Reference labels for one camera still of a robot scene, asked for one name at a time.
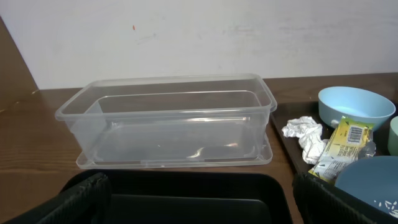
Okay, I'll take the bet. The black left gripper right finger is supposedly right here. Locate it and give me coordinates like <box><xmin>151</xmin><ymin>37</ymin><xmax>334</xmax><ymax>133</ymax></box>
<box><xmin>292</xmin><ymin>172</ymin><xmax>397</xmax><ymax>224</ymax></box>

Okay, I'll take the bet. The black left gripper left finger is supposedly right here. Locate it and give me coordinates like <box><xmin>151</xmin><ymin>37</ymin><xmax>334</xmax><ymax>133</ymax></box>
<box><xmin>6</xmin><ymin>173</ymin><xmax>111</xmax><ymax>224</ymax></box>

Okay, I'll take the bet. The dark blue plate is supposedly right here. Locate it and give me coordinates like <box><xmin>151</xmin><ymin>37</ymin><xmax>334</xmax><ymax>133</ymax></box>
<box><xmin>335</xmin><ymin>156</ymin><xmax>398</xmax><ymax>210</ymax></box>

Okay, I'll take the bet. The pile of rice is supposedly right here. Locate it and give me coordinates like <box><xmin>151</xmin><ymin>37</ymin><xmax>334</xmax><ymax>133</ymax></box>
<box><xmin>374</xmin><ymin>200</ymin><xmax>398</xmax><ymax>218</ymax></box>

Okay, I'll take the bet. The white tissue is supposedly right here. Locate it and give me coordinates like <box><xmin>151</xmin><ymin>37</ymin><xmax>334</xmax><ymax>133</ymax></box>
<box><xmin>282</xmin><ymin>116</ymin><xmax>328</xmax><ymax>165</ymax></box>

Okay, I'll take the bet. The yellow snack wrapper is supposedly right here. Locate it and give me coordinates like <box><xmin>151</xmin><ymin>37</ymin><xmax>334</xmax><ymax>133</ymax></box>
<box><xmin>309</xmin><ymin>117</ymin><xmax>376</xmax><ymax>183</ymax></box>

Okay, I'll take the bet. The black plastic tray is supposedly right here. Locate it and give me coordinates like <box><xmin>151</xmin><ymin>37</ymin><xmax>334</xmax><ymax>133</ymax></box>
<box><xmin>101</xmin><ymin>169</ymin><xmax>292</xmax><ymax>223</ymax></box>

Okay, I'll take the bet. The brown serving tray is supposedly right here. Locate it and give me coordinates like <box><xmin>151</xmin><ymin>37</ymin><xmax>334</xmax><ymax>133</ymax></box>
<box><xmin>271</xmin><ymin>101</ymin><xmax>397</xmax><ymax>173</ymax></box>

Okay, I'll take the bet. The light green bowl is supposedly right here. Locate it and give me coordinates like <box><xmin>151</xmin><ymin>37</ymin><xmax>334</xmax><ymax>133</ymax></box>
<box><xmin>387</xmin><ymin>116</ymin><xmax>398</xmax><ymax>156</ymax></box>

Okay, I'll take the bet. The light blue bowl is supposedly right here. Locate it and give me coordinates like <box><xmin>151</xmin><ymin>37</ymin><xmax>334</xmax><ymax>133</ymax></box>
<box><xmin>318</xmin><ymin>86</ymin><xmax>396</xmax><ymax>131</ymax></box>

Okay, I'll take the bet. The clear plastic bin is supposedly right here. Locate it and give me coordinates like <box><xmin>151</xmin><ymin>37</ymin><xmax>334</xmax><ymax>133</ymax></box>
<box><xmin>55</xmin><ymin>74</ymin><xmax>277</xmax><ymax>169</ymax></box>

